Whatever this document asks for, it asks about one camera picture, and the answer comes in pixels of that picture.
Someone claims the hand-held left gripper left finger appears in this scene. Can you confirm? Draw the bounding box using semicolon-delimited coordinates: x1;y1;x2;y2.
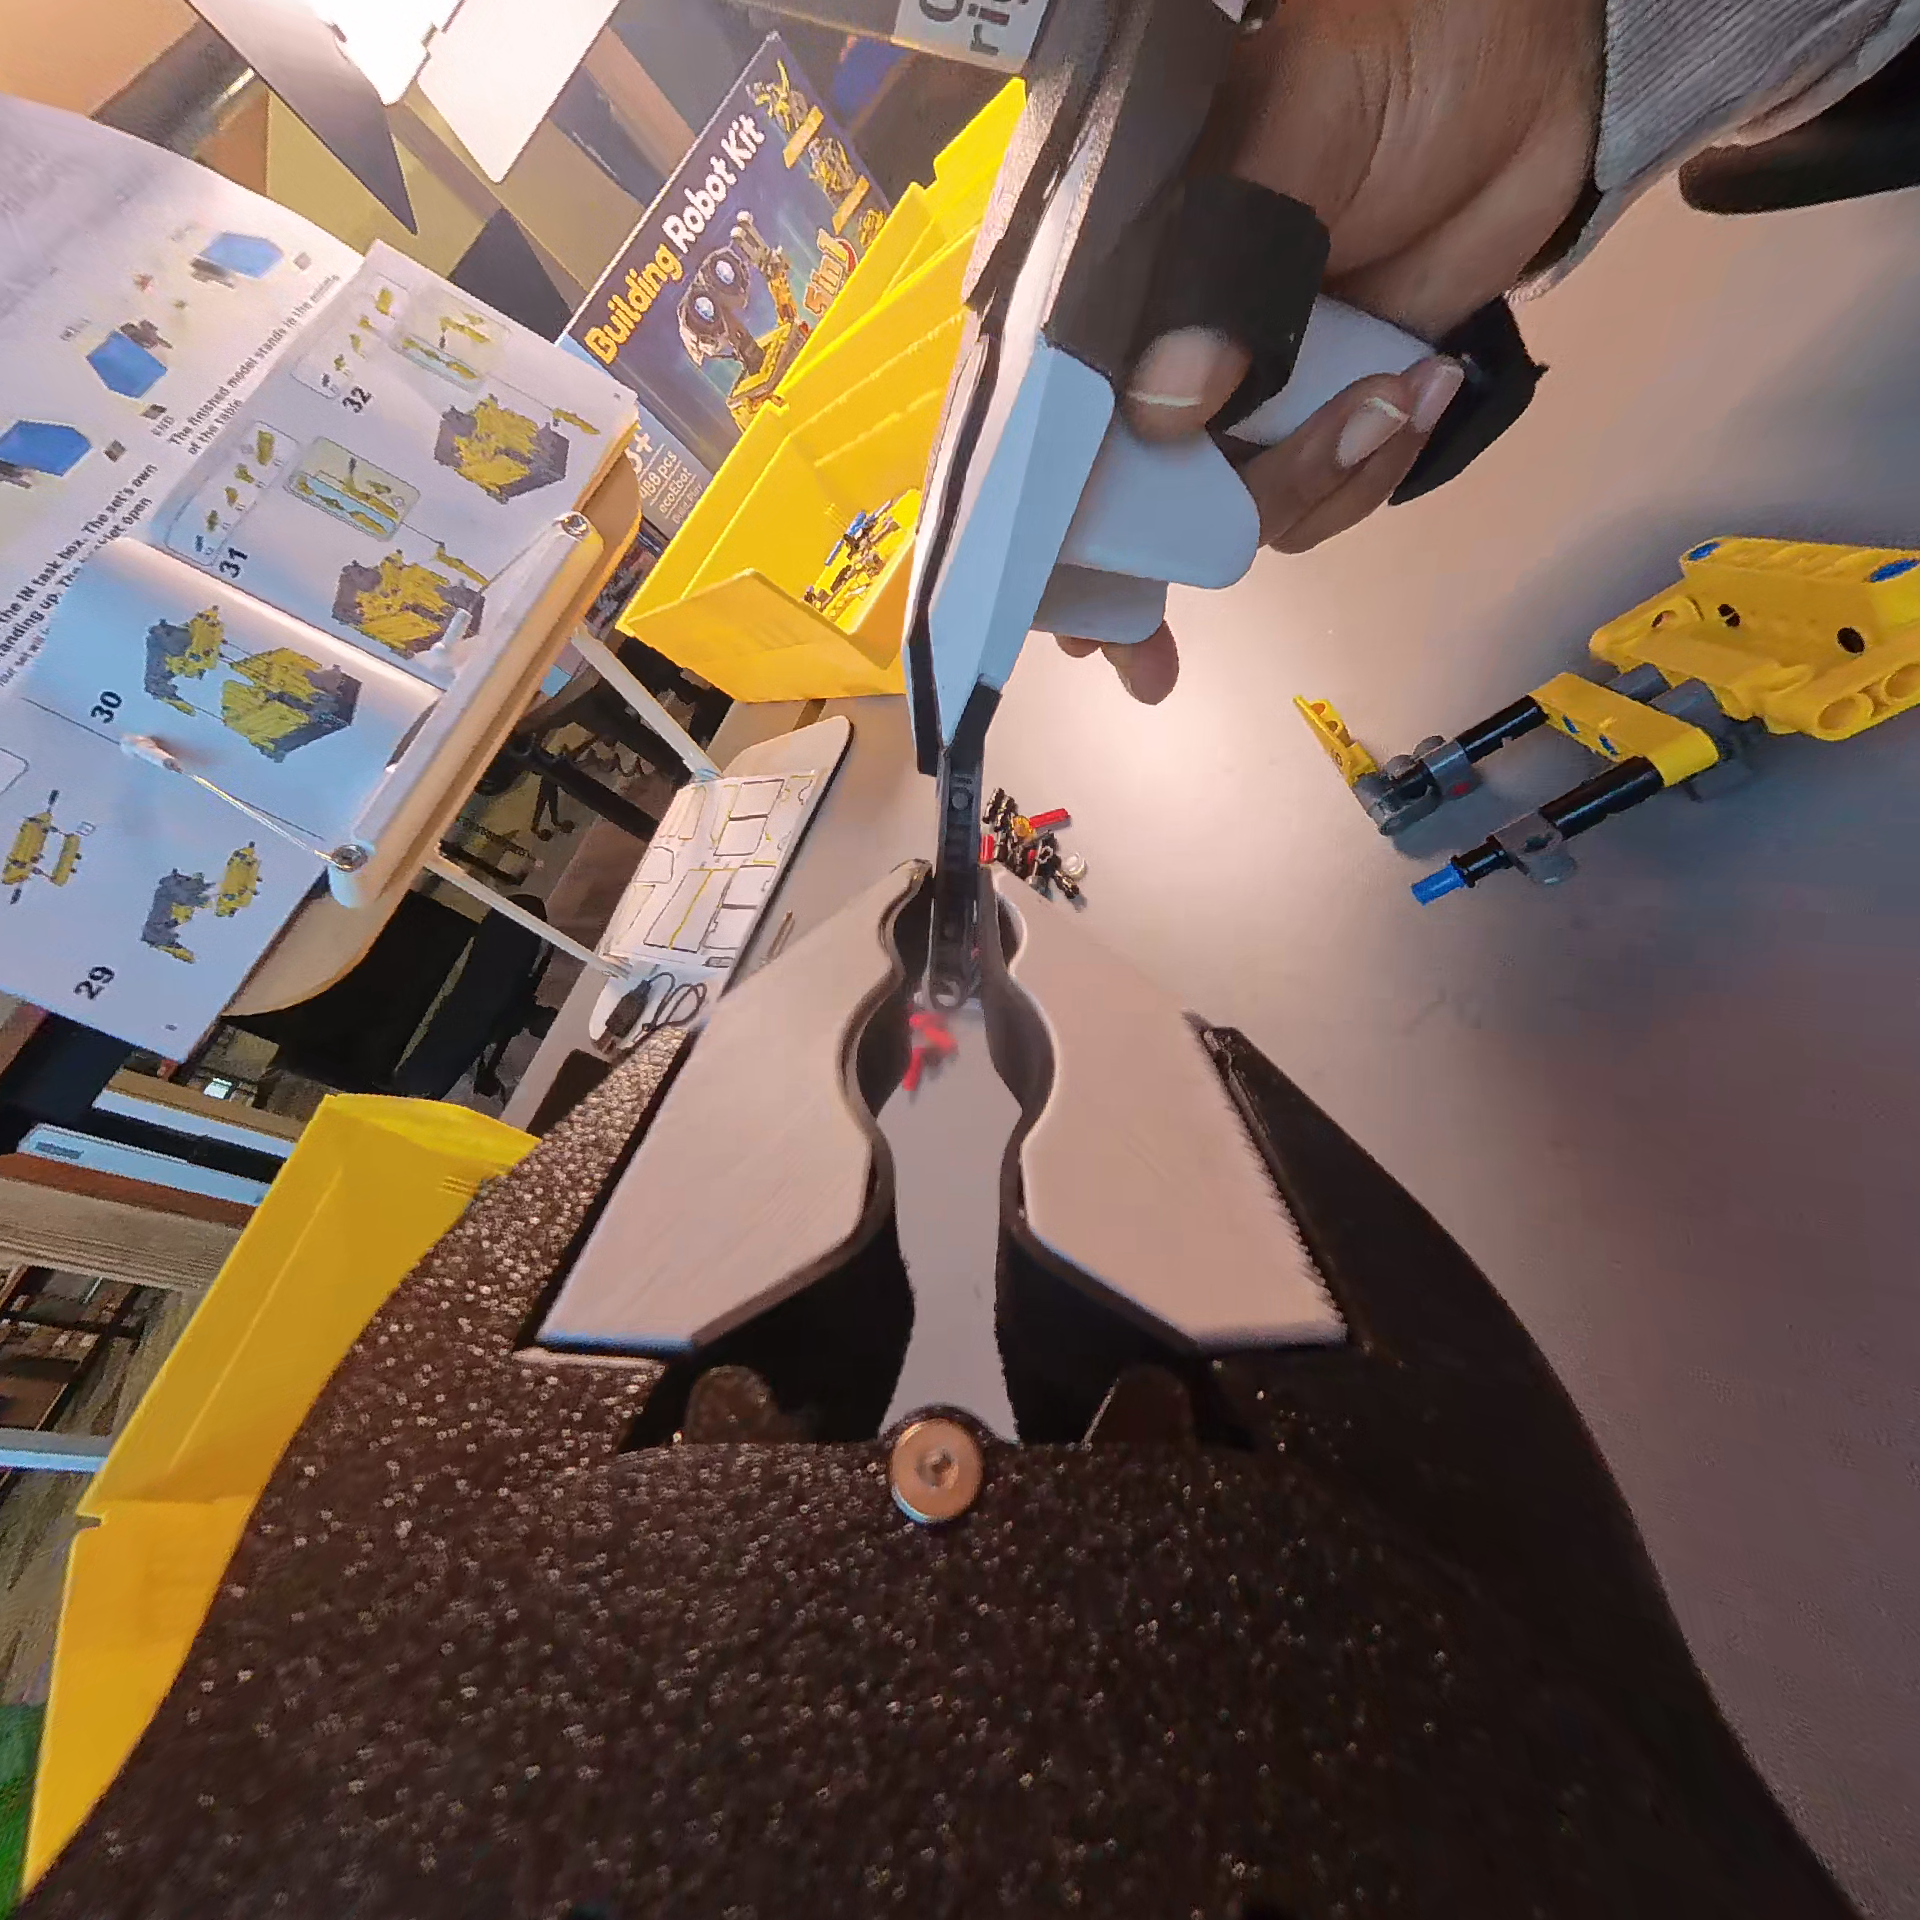
538;861;929;1420

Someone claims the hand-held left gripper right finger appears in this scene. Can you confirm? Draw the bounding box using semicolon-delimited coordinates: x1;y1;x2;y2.
977;871;1346;1420

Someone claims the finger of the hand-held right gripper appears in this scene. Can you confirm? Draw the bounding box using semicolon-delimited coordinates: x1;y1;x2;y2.
904;334;1121;775

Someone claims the yellow storage bin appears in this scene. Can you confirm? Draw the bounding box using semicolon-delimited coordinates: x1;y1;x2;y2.
839;76;1029;453
616;224;993;703
24;1093;542;1894

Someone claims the black beam piece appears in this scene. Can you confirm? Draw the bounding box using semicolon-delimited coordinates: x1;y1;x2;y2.
929;720;994;1038

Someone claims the pile of small building pieces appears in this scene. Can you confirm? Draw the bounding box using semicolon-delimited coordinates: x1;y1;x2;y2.
978;796;1089;905

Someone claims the person's right forearm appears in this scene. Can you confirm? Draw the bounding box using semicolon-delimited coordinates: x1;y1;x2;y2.
1591;0;1920;196

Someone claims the person's right hand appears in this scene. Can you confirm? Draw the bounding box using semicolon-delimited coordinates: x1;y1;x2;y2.
1050;0;1609;707

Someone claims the heap of yellow building pieces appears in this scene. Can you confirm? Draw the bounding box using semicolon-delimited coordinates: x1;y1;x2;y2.
802;502;921;617

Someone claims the sticker sheet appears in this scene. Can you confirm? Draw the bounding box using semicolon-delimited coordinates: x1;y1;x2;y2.
609;772;829;969

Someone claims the small yellow connector piece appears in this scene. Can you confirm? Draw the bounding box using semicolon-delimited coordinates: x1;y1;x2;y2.
1295;694;1383;788

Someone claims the robot kit box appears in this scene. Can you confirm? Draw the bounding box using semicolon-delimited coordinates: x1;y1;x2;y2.
558;30;904;648

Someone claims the studio light panel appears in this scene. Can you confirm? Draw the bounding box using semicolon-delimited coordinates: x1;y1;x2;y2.
189;0;624;189

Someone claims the yellow beam assembly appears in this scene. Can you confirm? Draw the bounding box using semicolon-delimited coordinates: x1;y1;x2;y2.
1358;535;1920;905

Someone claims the instruction booklet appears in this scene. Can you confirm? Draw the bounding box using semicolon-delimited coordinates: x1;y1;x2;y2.
0;93;641;1068

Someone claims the green storage bin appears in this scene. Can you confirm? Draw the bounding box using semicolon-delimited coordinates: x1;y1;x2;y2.
0;1697;45;1900

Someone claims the black usb cable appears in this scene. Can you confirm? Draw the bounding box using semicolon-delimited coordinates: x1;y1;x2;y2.
593;967;711;1051

